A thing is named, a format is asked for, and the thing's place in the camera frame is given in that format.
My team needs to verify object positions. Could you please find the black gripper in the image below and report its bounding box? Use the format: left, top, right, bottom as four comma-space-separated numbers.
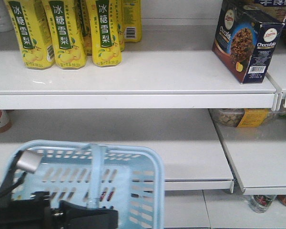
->
0, 191, 118, 229

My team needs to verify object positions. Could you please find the light blue plastic basket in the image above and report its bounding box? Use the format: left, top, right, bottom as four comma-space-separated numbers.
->
0, 140, 164, 229

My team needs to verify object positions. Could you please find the Chocofello cookie box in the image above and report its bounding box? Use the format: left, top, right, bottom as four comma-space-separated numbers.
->
212, 0, 284, 84

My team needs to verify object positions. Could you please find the white supermarket shelf unit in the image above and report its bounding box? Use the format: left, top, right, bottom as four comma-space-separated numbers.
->
0, 0, 286, 229

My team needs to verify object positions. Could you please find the yellow pear drink bottle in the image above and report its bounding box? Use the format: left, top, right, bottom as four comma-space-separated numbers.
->
86, 0, 122, 67
122, 0, 142, 42
42, 0, 87, 70
4, 0, 55, 70

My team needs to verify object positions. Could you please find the clear bottle bottom right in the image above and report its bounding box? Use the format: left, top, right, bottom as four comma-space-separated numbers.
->
249, 195, 277, 213

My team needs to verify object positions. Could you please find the yellow snack package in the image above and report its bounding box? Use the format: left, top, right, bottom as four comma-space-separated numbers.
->
209, 108, 278, 127

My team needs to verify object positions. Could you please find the rear yellow pear drink bottle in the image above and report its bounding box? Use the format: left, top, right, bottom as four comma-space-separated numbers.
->
122, 0, 142, 42

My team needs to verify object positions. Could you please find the blue white box top right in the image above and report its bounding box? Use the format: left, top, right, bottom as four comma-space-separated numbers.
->
243, 0, 286, 26

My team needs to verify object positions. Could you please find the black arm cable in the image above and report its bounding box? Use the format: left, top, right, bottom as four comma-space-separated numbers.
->
0, 150, 27, 206

